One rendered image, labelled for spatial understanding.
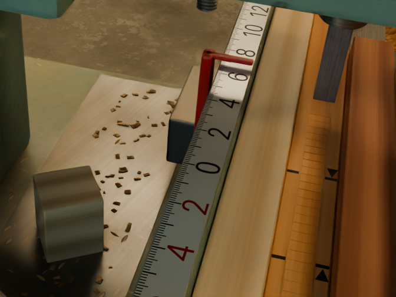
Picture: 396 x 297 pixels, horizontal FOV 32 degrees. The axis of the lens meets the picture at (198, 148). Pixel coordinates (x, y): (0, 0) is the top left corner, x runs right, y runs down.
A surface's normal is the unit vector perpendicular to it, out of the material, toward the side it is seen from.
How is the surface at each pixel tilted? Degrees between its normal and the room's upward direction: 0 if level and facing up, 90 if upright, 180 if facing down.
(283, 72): 0
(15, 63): 90
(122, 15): 0
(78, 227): 90
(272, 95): 0
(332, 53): 90
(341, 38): 90
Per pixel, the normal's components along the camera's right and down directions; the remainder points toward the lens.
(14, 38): 0.97, 0.20
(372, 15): -0.21, 0.59
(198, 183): 0.09, -0.78
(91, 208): 0.36, 0.60
